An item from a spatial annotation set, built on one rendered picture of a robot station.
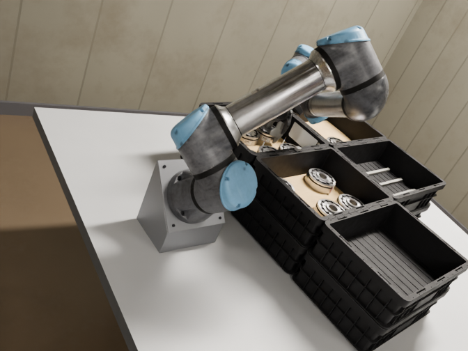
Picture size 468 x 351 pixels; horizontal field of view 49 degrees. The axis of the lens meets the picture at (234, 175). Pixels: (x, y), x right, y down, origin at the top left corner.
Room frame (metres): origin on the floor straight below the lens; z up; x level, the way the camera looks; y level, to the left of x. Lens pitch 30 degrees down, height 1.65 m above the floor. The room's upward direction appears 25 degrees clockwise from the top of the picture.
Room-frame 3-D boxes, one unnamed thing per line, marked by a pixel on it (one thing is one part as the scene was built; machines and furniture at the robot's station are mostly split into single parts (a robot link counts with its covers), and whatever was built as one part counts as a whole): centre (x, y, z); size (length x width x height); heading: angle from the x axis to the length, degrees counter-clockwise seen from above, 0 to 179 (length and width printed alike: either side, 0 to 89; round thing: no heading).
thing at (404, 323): (1.27, -0.51, 0.76); 0.40 x 0.30 x 0.12; 143
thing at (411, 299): (1.27, -0.51, 0.92); 0.40 x 0.30 x 0.02; 143
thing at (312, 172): (1.58, -0.28, 0.86); 0.10 x 0.10 x 0.01
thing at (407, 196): (1.77, -0.51, 0.92); 0.40 x 0.30 x 0.02; 143
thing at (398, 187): (1.77, -0.51, 0.87); 0.40 x 0.30 x 0.11; 143
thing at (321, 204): (1.40, -0.32, 0.86); 0.10 x 0.10 x 0.01
